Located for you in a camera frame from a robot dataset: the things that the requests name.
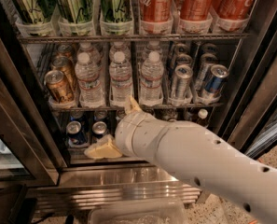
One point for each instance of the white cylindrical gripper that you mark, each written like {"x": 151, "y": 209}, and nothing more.
{"x": 126, "y": 132}

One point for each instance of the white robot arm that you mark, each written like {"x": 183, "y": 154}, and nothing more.
{"x": 194, "y": 155}

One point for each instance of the stainless fridge base grille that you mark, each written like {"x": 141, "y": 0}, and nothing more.
{"x": 84, "y": 188}

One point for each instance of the brown drink bottle white cap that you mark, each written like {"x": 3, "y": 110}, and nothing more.
{"x": 202, "y": 118}

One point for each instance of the fridge door left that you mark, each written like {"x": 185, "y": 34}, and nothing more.
{"x": 23, "y": 155}

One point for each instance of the fridge door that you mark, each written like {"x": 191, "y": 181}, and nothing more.
{"x": 23, "y": 155}
{"x": 256, "y": 131}

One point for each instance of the fridge door right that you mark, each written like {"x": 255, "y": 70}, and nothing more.
{"x": 256, "y": 131}

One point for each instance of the rear left white soda can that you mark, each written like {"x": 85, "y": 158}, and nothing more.
{"x": 120, "y": 114}

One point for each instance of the white soda can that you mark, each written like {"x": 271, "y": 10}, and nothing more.
{"x": 169, "y": 114}
{"x": 120, "y": 114}

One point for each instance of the blue pepsi can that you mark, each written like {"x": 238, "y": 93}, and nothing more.
{"x": 99, "y": 130}
{"x": 101, "y": 116}
{"x": 80, "y": 116}
{"x": 76, "y": 133}

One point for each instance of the front left blue Pepsi can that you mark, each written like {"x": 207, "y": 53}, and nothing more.
{"x": 76, "y": 133}

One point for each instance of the rear left blue Pepsi can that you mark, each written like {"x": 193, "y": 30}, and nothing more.
{"x": 80, "y": 116}

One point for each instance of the rear right white soda can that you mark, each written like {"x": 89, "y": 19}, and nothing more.
{"x": 169, "y": 114}

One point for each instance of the front gold can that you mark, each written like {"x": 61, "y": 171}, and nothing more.
{"x": 59, "y": 87}

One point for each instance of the gold can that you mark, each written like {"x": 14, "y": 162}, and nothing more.
{"x": 65, "y": 50}
{"x": 59, "y": 87}
{"x": 65, "y": 65}

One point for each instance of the front silver energy can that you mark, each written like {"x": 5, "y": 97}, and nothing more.
{"x": 182, "y": 76}

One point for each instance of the silver energy can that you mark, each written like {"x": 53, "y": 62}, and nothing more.
{"x": 182, "y": 76}
{"x": 177, "y": 48}
{"x": 179, "y": 59}

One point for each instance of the rear gold can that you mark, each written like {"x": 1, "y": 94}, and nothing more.
{"x": 65, "y": 50}

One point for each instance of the rear silver energy can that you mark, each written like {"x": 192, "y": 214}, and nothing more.
{"x": 177, "y": 48}

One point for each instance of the blue energy can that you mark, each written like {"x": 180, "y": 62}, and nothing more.
{"x": 215, "y": 81}
{"x": 207, "y": 60}
{"x": 202, "y": 48}

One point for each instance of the front blue energy can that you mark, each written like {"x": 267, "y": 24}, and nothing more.
{"x": 215, "y": 81}

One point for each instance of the rear blue energy can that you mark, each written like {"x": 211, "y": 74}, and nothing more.
{"x": 202, "y": 48}

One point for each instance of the right green LaCroix can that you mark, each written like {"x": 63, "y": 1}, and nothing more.
{"x": 116, "y": 11}

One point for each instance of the green lacroix can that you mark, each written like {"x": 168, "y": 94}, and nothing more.
{"x": 35, "y": 11}
{"x": 76, "y": 11}
{"x": 116, "y": 11}

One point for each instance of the left red Coca-Cola can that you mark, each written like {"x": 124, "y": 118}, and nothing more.
{"x": 155, "y": 10}

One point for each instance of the red coca-cola can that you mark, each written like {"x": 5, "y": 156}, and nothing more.
{"x": 155, "y": 10}
{"x": 195, "y": 10}
{"x": 234, "y": 9}

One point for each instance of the middle green LaCroix can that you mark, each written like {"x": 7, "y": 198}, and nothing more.
{"x": 76, "y": 11}

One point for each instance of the middle red Coca-Cola can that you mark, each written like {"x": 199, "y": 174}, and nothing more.
{"x": 195, "y": 10}

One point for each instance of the left green LaCroix can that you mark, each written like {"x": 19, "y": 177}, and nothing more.
{"x": 35, "y": 11}

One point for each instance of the right red Coca-Cola can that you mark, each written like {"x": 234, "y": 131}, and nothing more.
{"x": 234, "y": 9}

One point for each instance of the middle wire shelf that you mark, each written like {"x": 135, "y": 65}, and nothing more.
{"x": 164, "y": 106}

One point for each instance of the wire shelf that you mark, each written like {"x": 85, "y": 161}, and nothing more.
{"x": 131, "y": 38}
{"x": 164, "y": 106}

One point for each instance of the upper wire shelf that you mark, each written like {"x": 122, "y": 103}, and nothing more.
{"x": 131, "y": 38}

